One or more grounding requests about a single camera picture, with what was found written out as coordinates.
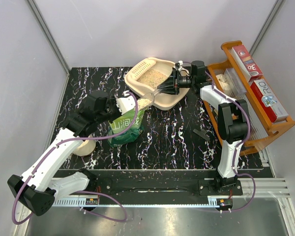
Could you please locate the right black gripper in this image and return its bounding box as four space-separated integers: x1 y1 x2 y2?
157 70 195 95

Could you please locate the clear plastic scoop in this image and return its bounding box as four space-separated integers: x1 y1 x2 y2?
137 89 161 111

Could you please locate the green litter bag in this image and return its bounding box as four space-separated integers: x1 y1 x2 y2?
108 109 145 147

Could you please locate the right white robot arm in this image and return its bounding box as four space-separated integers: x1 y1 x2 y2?
157 60 251 195

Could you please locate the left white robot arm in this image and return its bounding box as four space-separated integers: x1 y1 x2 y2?
7 90 121 216

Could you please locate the beige litter box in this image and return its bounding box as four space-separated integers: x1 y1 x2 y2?
124 57 189 111

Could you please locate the clear acrylic box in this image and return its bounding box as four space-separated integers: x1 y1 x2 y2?
224 68 246 96

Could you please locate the red box 3b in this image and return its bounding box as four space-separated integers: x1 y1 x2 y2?
231 45 263 83

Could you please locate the red white box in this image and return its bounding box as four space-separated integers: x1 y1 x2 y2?
250 79 289 123

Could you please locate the white pack in rack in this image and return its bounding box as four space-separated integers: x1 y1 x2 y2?
216 74 232 96

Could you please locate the orange wooden rack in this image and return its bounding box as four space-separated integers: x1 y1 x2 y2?
207 40 295 156

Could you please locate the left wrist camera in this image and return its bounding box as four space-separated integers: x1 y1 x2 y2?
116 90 135 115

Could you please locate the small black bracket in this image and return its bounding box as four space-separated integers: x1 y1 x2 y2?
193 129 210 141

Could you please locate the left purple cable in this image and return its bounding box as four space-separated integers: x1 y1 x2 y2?
11 90 139 226

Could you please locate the purple cable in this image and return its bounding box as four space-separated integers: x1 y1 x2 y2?
180 61 256 212
11 90 139 226

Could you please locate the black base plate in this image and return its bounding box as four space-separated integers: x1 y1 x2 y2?
56 168 243 206

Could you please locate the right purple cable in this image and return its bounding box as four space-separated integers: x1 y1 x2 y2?
180 61 256 212

